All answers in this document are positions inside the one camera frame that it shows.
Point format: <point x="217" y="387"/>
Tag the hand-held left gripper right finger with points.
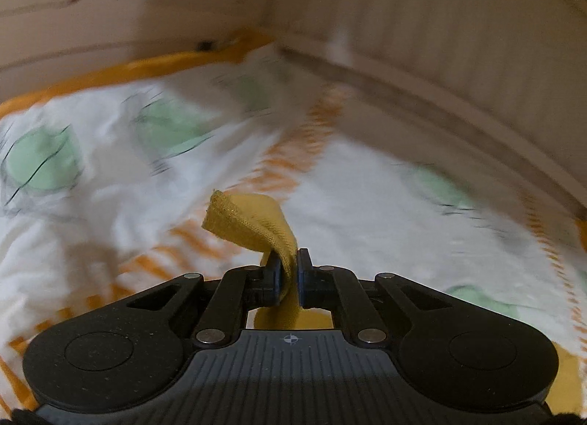
<point x="302" y="283"/>

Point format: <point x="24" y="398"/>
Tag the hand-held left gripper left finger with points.
<point x="276" y="282"/>

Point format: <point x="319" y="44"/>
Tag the mustard yellow small garment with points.
<point x="247" y="219"/>

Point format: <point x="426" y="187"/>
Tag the white printed bed blanket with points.
<point x="367" y="205"/>

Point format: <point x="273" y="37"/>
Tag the orange bed sheet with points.
<point x="137" y="68"/>

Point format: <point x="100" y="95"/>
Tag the wooden bed frame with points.
<point x="435" y="30"/>

